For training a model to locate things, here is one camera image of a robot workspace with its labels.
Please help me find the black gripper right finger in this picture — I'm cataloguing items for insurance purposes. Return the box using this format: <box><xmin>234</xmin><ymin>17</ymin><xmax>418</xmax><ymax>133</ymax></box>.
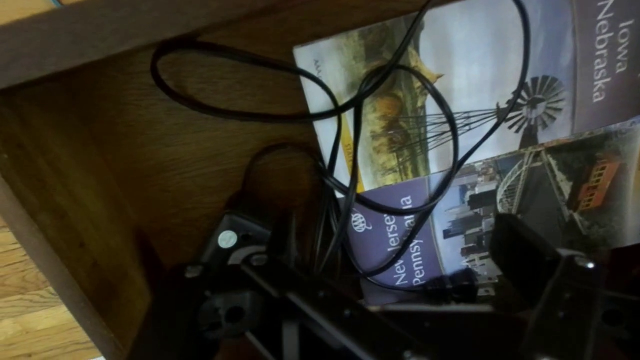
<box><xmin>491</xmin><ymin>215</ymin><xmax>640</xmax><ymax>360</ymax></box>

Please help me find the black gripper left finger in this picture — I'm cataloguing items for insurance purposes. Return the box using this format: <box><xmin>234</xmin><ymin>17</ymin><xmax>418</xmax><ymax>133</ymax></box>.
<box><xmin>129</xmin><ymin>212</ymin><xmax>416</xmax><ymax>360</ymax></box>

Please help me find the black alarm power cord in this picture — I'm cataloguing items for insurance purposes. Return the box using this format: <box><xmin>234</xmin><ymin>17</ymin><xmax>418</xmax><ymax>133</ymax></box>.
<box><xmin>148</xmin><ymin>0</ymin><xmax>537</xmax><ymax>297</ymax></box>

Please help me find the wooden cabinet drawer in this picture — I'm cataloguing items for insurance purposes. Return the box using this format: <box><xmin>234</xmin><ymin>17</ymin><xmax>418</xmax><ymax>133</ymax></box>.
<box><xmin>0</xmin><ymin>0</ymin><xmax>640</xmax><ymax>360</ymax></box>

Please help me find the New Jersey Pennsylvania map brochure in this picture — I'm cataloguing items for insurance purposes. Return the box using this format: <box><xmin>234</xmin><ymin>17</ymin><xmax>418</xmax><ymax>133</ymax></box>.
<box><xmin>346</xmin><ymin>123</ymin><xmax>640</xmax><ymax>305</ymax></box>

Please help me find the Iowa Nebraska map brochure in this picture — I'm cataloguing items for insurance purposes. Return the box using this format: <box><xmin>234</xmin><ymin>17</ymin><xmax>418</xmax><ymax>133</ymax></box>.
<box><xmin>292</xmin><ymin>0</ymin><xmax>640</xmax><ymax>197</ymax></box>

